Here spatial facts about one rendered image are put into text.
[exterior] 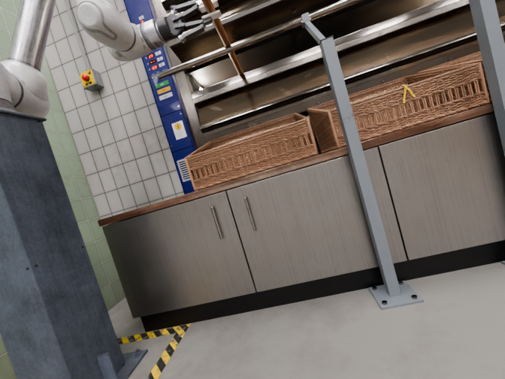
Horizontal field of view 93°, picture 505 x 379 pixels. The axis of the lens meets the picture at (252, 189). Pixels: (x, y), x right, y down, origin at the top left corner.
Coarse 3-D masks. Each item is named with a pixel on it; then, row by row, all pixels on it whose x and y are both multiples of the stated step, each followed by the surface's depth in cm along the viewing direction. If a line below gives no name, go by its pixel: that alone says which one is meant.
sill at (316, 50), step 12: (444, 0) 127; (456, 0) 126; (408, 12) 130; (420, 12) 129; (384, 24) 132; (348, 36) 135; (360, 36) 134; (312, 48) 138; (288, 60) 141; (252, 72) 145; (264, 72) 144; (216, 84) 148; (228, 84) 147; (192, 96) 151
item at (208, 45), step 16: (272, 0) 126; (288, 0) 126; (304, 0) 128; (320, 0) 131; (336, 0) 133; (240, 16) 128; (256, 16) 130; (272, 16) 133; (288, 16) 136; (208, 32) 133; (240, 32) 138; (256, 32) 141; (176, 48) 138; (192, 48) 141; (208, 48) 144
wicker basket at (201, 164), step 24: (288, 120) 140; (216, 144) 148; (240, 144) 101; (264, 144) 99; (288, 144) 138; (312, 144) 96; (192, 168) 105; (216, 168) 145; (240, 168) 102; (264, 168) 100
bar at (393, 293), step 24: (360, 0) 100; (480, 0) 75; (288, 24) 104; (312, 24) 98; (480, 24) 77; (480, 48) 79; (504, 48) 75; (168, 72) 114; (336, 72) 83; (504, 72) 76; (336, 96) 84; (504, 96) 76; (504, 120) 78; (360, 144) 84; (504, 144) 80; (360, 168) 85; (360, 192) 87; (384, 240) 86; (384, 264) 87; (504, 264) 88; (384, 288) 94; (408, 288) 90
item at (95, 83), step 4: (84, 72) 152; (92, 72) 152; (96, 72) 155; (80, 76) 153; (92, 76) 152; (96, 76) 154; (100, 76) 158; (88, 80) 152; (92, 80) 152; (96, 80) 153; (100, 80) 156; (84, 84) 153; (88, 84) 153; (92, 84) 153; (96, 84) 153; (100, 84) 155; (84, 88) 154; (88, 88) 155; (92, 88) 156; (96, 88) 158; (100, 88) 159
